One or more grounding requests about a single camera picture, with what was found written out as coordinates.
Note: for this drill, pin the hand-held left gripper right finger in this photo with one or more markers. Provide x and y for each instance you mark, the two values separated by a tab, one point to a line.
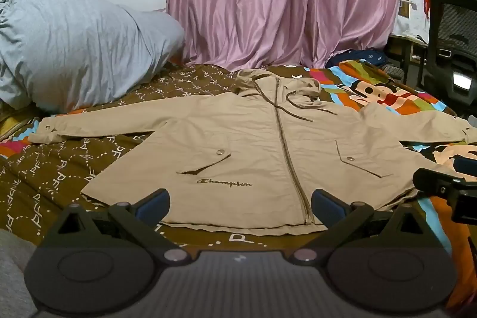
328	208

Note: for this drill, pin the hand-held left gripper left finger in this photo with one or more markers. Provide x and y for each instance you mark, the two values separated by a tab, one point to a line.
152	207

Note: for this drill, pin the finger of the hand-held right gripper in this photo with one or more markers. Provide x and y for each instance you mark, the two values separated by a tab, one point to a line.
432	182
465	164

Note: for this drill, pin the beige hooded jacket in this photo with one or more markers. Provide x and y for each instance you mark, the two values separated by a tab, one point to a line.
242	139

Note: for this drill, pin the colourful printed blanket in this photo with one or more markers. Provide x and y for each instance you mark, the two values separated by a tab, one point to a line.
56	169

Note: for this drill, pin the wooden desk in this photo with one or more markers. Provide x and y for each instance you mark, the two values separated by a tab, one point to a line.
408	49

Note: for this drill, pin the black mesh office chair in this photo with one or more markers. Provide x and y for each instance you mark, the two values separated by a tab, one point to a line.
454	31

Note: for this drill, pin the dark blue bag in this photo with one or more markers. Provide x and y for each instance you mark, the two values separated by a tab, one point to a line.
365	55

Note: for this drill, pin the grey cloth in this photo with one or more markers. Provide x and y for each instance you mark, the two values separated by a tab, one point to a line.
11	266

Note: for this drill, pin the grey bedding bundle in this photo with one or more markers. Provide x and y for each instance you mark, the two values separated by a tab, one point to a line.
74	46

